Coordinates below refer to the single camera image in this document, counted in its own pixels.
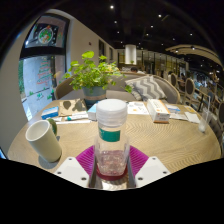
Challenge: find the white mug with green print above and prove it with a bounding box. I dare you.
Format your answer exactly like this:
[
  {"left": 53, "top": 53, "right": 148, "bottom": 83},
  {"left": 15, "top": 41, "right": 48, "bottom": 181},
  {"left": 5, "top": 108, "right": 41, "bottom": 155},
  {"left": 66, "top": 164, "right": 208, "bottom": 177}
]
[{"left": 25, "top": 118, "right": 63, "bottom": 164}]

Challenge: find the white and orange box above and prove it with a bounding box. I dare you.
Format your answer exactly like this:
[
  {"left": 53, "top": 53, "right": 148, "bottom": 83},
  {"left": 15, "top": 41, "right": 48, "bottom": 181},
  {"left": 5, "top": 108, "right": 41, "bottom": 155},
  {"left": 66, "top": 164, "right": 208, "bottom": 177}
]
[{"left": 146, "top": 98, "right": 172, "bottom": 124}]

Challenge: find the white and teal tube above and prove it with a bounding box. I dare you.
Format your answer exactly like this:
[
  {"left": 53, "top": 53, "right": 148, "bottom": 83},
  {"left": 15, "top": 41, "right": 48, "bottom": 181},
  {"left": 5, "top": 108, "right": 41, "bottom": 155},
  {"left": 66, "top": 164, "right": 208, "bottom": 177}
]
[{"left": 64, "top": 113, "right": 90, "bottom": 122}]

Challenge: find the clear plastic bottle white cap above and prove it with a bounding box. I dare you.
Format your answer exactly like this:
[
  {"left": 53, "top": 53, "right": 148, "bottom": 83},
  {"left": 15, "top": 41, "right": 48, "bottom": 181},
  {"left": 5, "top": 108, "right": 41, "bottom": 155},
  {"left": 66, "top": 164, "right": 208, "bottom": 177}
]
[{"left": 94, "top": 98, "right": 131, "bottom": 178}]

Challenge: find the clear drinking glass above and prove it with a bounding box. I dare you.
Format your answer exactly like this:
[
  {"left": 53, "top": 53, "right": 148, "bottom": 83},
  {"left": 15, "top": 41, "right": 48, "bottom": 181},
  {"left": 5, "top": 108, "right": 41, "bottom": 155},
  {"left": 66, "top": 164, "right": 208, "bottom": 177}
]
[{"left": 198, "top": 96, "right": 213, "bottom": 134}]

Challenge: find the grey curved sofa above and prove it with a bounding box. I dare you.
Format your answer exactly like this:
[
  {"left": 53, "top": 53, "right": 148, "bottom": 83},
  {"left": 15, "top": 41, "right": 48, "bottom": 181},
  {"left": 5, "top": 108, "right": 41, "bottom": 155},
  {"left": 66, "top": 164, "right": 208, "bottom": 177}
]
[{"left": 53, "top": 71, "right": 183, "bottom": 105}]

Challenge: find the small pale blue packet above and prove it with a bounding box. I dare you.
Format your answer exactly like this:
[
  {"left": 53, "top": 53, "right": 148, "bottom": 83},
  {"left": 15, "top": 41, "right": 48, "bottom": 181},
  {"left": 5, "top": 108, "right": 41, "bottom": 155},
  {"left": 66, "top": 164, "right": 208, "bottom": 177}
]
[{"left": 165, "top": 103, "right": 182, "bottom": 115}]

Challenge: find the grey zigzag striped cushion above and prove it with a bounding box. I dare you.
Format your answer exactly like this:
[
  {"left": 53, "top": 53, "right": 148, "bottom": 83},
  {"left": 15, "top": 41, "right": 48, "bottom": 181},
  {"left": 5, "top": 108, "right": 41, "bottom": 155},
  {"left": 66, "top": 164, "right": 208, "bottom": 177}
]
[{"left": 124, "top": 74, "right": 168, "bottom": 102}]

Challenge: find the green potted plant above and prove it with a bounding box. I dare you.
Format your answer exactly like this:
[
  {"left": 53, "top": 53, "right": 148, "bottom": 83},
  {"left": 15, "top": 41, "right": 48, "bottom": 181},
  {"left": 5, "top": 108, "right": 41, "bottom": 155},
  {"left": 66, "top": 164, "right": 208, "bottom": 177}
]
[{"left": 63, "top": 50, "right": 133, "bottom": 108}]

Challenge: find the white printed leaflet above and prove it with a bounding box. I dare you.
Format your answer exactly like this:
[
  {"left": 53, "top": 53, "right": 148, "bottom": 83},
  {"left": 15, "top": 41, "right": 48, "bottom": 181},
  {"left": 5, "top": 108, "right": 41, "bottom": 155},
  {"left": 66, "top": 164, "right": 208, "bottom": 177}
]
[{"left": 126, "top": 101, "right": 150, "bottom": 116}]

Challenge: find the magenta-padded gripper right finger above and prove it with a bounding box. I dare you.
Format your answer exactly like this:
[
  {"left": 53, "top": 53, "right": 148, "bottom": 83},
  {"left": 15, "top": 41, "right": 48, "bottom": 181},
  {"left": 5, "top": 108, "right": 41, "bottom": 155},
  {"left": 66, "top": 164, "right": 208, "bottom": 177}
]
[{"left": 127, "top": 145, "right": 171, "bottom": 189}]

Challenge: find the small white blue box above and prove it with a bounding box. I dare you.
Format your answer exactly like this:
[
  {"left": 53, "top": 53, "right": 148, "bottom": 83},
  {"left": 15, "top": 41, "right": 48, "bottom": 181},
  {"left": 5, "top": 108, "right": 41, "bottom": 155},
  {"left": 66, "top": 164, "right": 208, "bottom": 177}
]
[{"left": 87, "top": 102, "right": 98, "bottom": 122}]

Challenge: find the white paper napkin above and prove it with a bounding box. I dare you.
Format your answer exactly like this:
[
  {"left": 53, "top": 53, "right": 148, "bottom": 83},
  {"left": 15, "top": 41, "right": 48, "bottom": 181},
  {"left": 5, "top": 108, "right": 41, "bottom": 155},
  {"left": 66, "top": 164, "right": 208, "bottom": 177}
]
[{"left": 184, "top": 111, "right": 201, "bottom": 125}]

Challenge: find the flat blue box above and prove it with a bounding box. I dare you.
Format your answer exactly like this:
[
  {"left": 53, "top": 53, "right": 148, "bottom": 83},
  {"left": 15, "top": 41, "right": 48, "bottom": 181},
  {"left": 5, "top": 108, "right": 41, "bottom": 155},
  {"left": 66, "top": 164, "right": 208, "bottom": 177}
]
[{"left": 40, "top": 106, "right": 60, "bottom": 120}]

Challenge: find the group of oval-back chairs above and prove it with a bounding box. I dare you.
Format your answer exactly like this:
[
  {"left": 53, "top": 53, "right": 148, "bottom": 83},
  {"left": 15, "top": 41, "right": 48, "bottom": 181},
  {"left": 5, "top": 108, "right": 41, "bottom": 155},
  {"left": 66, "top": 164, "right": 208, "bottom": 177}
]
[{"left": 166, "top": 71, "right": 224, "bottom": 141}]

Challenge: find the white round column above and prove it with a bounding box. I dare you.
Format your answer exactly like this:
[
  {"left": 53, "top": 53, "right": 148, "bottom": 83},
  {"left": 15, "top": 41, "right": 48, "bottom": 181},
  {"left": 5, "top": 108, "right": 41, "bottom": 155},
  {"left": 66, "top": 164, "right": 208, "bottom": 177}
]
[{"left": 124, "top": 44, "right": 138, "bottom": 65}]

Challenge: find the group of ceiling spotlights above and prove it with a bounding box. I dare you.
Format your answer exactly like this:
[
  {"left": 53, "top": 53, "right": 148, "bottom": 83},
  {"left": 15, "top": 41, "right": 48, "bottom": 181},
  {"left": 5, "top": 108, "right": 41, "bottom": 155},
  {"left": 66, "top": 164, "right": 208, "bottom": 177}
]
[{"left": 108, "top": 3, "right": 198, "bottom": 43}]

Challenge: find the person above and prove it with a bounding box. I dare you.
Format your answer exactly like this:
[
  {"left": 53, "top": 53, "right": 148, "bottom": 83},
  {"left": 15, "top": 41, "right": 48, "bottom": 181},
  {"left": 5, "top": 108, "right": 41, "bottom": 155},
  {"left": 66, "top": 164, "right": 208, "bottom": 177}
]
[{"left": 129, "top": 66, "right": 146, "bottom": 75}]

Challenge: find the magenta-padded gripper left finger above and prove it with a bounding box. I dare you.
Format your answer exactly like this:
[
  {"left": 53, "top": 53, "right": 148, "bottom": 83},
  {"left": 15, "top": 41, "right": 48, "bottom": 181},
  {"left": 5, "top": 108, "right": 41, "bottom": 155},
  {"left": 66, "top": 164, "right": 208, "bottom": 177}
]
[{"left": 54, "top": 145, "right": 98, "bottom": 189}]

